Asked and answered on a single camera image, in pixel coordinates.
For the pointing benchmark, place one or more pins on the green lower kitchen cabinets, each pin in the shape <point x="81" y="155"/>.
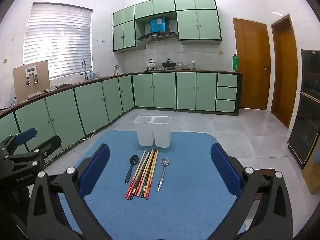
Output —
<point x="165" y="90"/>

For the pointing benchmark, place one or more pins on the brown wooden door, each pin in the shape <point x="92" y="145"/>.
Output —
<point x="250" y="67"/>
<point x="285" y="80"/>

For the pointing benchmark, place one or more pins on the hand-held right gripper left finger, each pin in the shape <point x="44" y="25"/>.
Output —
<point x="96" y="170"/>

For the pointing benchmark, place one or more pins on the green upper kitchen cabinets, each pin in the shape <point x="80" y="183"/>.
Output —
<point x="197" y="25"/>

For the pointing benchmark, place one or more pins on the black wok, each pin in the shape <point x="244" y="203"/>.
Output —
<point x="169" y="64"/>

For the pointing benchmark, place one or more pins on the black plastic spoon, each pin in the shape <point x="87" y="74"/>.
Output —
<point x="134" y="160"/>

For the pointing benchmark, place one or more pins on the white window blind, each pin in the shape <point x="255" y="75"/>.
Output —
<point x="57" y="40"/>

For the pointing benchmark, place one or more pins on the bundle of mixed chopsticks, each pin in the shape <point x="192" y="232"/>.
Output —
<point x="143" y="175"/>

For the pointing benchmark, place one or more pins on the green kitchen cabinets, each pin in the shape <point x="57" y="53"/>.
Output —
<point x="165" y="90"/>
<point x="197" y="25"/>

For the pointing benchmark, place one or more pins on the tall metal sink faucet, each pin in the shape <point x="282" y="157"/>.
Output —
<point x="86" y="75"/>

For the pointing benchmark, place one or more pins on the white bracket device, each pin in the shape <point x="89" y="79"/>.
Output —
<point x="31" y="69"/>

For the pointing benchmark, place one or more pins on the silver metal spoon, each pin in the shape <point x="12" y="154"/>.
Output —
<point x="165" y="162"/>

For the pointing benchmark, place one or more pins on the green plastic bottle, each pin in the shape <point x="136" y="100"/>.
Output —
<point x="235" y="63"/>

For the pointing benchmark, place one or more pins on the range hood with blue film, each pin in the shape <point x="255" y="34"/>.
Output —
<point x="158" y="36"/>

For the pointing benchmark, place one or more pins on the white cooking pot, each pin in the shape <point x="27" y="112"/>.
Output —
<point x="151" y="63"/>

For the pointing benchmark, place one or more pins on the brown wooden board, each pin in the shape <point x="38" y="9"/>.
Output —
<point x="42" y="80"/>

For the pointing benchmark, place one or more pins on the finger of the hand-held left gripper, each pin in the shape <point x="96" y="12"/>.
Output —
<point x="51" y="145"/>
<point x="25" y="135"/>

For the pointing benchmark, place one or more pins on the white two-compartment utensil holder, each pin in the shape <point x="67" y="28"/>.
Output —
<point x="146" y="135"/>

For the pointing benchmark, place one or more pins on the black glass-front cabinet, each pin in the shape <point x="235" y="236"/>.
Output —
<point x="306" y="120"/>

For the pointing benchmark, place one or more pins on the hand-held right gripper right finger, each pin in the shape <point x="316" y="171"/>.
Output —
<point x="225" y="170"/>

